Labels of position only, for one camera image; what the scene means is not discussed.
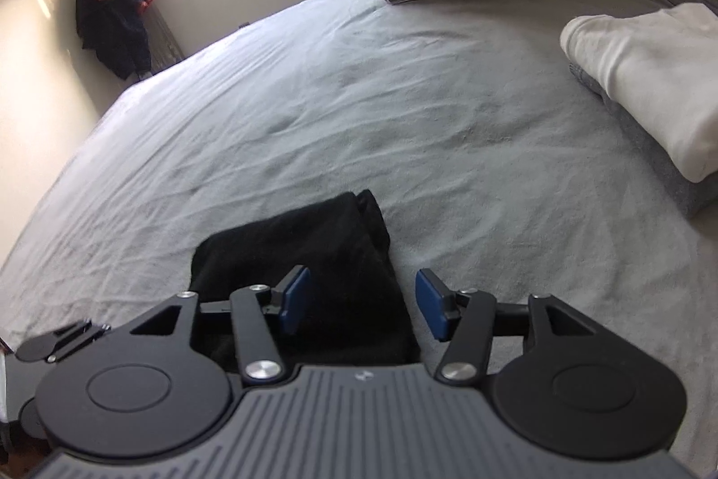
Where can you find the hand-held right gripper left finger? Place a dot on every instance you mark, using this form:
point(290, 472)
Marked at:
point(294, 299)

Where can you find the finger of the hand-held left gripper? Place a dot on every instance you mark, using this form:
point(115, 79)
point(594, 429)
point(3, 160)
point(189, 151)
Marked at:
point(50, 344)

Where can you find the bed with grey sheet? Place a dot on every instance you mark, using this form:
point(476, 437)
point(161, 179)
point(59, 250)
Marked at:
point(336, 108)

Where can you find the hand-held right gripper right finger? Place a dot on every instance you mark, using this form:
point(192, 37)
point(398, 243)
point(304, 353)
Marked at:
point(432, 305)

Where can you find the black shirt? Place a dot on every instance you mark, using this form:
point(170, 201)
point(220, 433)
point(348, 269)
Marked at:
point(314, 254)

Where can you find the radiator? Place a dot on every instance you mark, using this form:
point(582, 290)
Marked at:
point(165, 41)

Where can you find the dark hanging jacket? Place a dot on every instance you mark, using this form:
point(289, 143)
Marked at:
point(112, 19)

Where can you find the white folded garment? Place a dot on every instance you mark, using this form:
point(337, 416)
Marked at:
point(645, 75)

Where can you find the grey folded garment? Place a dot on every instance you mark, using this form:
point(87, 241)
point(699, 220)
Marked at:
point(628, 134)

